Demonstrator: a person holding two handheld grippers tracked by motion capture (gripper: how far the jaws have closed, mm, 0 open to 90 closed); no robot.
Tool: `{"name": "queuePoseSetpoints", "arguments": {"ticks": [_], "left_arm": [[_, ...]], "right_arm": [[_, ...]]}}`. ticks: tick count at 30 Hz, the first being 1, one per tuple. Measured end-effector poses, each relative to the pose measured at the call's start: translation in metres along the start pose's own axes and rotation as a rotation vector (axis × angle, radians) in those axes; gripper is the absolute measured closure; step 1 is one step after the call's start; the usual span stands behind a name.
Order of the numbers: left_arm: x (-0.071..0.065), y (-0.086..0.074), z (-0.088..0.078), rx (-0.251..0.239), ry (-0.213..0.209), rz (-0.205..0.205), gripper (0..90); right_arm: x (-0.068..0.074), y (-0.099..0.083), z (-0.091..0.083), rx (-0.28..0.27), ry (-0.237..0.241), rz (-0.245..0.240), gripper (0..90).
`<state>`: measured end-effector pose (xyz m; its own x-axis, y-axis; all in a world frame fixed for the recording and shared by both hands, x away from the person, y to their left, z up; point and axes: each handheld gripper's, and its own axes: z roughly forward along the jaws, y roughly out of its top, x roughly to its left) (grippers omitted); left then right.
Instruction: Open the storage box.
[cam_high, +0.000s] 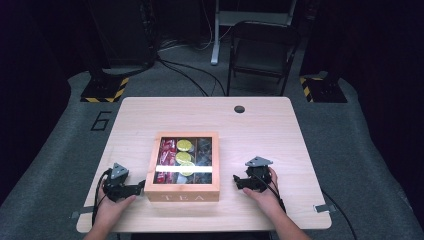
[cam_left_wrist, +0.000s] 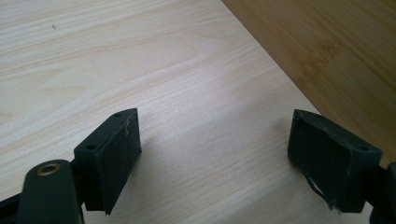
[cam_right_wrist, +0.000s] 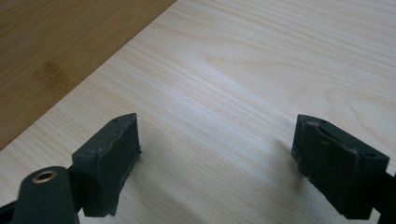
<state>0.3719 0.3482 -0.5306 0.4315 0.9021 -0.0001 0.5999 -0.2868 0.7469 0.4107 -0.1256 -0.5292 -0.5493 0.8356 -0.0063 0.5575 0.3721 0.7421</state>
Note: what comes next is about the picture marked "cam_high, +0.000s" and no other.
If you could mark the person's left hand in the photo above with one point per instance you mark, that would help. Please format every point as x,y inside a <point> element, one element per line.
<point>111,208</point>

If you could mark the white metal stand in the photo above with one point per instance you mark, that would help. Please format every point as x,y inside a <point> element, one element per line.
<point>216,40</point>

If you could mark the large dark cabinet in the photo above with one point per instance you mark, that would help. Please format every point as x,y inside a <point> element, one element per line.
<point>123,33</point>

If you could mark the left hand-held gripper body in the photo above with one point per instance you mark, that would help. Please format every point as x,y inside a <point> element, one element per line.
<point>116,190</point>

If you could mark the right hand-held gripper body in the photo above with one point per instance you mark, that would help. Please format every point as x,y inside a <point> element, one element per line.
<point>258,176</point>

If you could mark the gray tape piece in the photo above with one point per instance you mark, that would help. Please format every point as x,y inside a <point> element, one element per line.
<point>83,211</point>
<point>325,208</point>

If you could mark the pile of dark packets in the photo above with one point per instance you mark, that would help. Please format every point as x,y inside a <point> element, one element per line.
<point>204,150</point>

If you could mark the wooden tea box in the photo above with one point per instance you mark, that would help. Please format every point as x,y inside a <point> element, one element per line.
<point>181,192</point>

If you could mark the person's right hand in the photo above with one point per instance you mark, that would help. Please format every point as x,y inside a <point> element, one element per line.
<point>268,200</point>

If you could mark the yellow lid capsule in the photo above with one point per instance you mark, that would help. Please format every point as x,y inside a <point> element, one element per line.
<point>184,145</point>
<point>187,169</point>
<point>183,157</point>

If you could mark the pile of red sachets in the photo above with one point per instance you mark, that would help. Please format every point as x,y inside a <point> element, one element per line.
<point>166,153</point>

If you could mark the black yellow striped base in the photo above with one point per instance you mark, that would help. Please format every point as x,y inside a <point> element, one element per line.
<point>325,91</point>
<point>105,91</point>

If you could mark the black folding chair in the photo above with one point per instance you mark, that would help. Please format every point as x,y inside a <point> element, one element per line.
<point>263,50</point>

